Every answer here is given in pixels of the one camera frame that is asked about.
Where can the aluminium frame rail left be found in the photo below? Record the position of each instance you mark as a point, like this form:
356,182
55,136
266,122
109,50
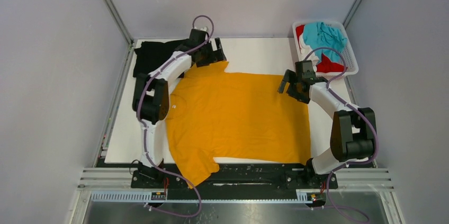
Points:
119,21

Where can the white slotted cable duct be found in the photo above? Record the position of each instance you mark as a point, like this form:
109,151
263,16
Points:
156,197

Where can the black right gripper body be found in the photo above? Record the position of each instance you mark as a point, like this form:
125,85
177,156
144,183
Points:
293,90

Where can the teal t shirt in basket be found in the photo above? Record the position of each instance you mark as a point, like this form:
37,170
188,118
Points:
319,34

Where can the orange t shirt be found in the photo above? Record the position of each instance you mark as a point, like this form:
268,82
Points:
215,114

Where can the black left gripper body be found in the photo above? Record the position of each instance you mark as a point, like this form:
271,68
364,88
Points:
207,56

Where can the white plastic laundry basket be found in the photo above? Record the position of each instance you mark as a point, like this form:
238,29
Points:
348,57

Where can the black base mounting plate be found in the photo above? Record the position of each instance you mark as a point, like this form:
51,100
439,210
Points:
235,180

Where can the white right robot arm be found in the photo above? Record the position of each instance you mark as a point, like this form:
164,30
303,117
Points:
353,138

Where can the folded black t shirt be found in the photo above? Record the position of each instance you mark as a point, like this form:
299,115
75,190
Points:
152,54

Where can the red t shirt in basket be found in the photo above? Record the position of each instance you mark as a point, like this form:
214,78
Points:
329,60

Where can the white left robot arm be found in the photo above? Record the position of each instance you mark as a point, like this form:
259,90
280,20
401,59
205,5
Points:
151,102

